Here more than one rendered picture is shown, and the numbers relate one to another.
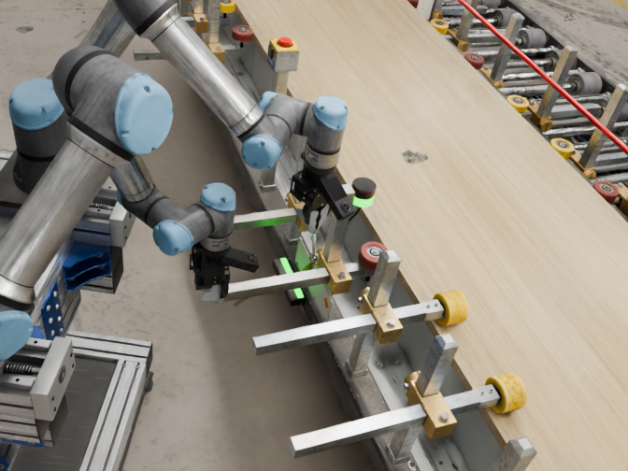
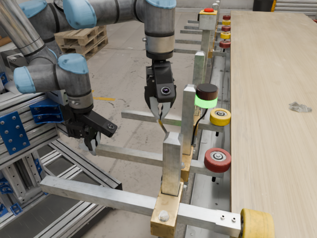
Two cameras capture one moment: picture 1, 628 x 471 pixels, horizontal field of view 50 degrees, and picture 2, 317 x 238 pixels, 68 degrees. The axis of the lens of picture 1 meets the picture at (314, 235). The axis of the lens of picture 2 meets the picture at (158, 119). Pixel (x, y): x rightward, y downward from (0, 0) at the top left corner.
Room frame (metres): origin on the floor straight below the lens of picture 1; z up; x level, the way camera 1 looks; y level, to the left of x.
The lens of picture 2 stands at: (0.81, -0.40, 1.40)
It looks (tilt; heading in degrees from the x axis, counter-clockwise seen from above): 34 degrees down; 42
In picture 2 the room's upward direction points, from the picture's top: straight up
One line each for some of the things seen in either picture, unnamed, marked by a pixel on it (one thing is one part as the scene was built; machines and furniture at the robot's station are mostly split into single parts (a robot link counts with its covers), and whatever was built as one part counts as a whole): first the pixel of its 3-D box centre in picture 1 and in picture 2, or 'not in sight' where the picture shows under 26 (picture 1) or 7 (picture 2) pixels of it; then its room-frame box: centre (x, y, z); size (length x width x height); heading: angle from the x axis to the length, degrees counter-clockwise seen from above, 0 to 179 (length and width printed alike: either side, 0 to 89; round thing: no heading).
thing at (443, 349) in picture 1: (417, 408); not in sight; (0.88, -0.29, 0.89); 0.03 x 0.03 x 0.48; 28
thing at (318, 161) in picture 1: (321, 153); (158, 42); (1.27, 0.02, 1.23); 0.08 x 0.08 x 0.05
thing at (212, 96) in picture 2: (363, 188); (207, 91); (1.34, -0.10, 1.10); 0.06 x 0.06 x 0.02
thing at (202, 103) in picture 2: (362, 195); (206, 99); (1.34, -0.10, 1.07); 0.06 x 0.06 x 0.02
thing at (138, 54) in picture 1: (192, 53); (196, 52); (2.34, 0.60, 0.82); 0.43 x 0.03 x 0.04; 118
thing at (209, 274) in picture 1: (211, 261); (82, 119); (1.12, 0.23, 0.97); 0.09 x 0.08 x 0.12; 118
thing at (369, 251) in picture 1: (371, 265); (215, 168); (1.33, -0.17, 0.85); 0.08 x 0.08 x 0.11
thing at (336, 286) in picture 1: (334, 268); (184, 160); (1.30, -0.07, 0.85); 0.13 x 0.06 x 0.05; 28
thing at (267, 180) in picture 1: (273, 130); (201, 75); (1.77, 0.19, 0.93); 0.05 x 0.05 x 0.45; 28
